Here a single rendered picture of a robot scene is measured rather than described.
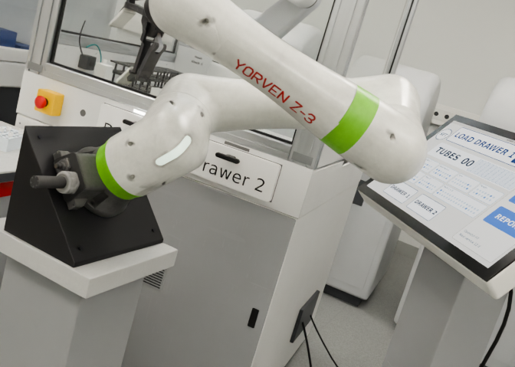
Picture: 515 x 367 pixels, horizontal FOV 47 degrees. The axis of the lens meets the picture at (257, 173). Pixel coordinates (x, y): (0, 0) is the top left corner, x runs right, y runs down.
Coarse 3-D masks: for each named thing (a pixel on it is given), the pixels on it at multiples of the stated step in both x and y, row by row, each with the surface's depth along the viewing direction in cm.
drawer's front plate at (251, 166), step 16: (208, 160) 170; (224, 160) 169; (240, 160) 167; (256, 160) 165; (208, 176) 171; (224, 176) 169; (256, 176) 166; (272, 176) 164; (256, 192) 166; (272, 192) 165
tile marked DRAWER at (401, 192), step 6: (390, 186) 136; (396, 186) 134; (402, 186) 133; (408, 186) 131; (390, 192) 133; (396, 192) 132; (402, 192) 131; (408, 192) 129; (414, 192) 128; (396, 198) 130; (402, 198) 129; (408, 198) 127
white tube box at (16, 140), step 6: (0, 126) 171; (6, 132) 169; (12, 132) 170; (0, 138) 161; (6, 138) 163; (12, 138) 163; (18, 138) 166; (0, 144) 161; (6, 144) 161; (12, 144) 164; (18, 144) 167; (6, 150) 161
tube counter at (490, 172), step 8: (464, 160) 127; (472, 160) 125; (480, 160) 124; (464, 168) 125; (472, 168) 123; (480, 168) 122; (488, 168) 120; (496, 168) 118; (504, 168) 117; (480, 176) 119; (488, 176) 118; (496, 176) 116; (504, 176) 115; (512, 176) 113; (496, 184) 114; (504, 184) 113; (512, 184) 112
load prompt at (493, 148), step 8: (464, 128) 138; (456, 136) 137; (464, 136) 135; (472, 136) 133; (480, 136) 131; (488, 136) 129; (464, 144) 132; (472, 144) 130; (480, 144) 129; (488, 144) 127; (496, 144) 125; (504, 144) 123; (512, 144) 122; (480, 152) 126; (488, 152) 124; (496, 152) 123; (504, 152) 121; (512, 152) 120; (504, 160) 119; (512, 160) 118
